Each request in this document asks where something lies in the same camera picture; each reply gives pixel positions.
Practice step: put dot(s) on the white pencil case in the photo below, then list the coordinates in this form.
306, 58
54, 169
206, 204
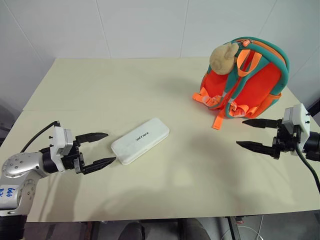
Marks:
140, 140

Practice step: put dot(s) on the black table leg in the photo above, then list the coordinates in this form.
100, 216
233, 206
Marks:
232, 228

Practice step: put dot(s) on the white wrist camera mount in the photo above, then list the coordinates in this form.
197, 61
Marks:
300, 117
58, 140

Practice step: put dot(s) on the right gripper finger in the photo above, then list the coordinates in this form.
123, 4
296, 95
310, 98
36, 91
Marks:
260, 148
265, 123

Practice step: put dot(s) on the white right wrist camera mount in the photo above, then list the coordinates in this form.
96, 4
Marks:
300, 117

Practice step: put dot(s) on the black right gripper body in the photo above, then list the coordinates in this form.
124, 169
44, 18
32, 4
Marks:
287, 142

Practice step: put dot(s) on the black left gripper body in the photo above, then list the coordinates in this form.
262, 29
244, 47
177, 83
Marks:
75, 160

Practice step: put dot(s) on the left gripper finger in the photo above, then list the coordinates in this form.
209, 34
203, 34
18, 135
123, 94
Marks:
98, 165
92, 137

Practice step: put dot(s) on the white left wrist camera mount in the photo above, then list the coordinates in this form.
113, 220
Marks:
58, 140

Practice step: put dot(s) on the beige plush toy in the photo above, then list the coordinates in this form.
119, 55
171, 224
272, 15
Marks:
221, 60

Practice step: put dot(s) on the orange and teal backpack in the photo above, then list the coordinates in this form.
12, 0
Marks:
260, 82

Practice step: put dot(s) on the dark rounded shape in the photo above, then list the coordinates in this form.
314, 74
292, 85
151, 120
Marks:
133, 231

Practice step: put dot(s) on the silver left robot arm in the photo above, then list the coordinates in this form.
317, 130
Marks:
17, 165

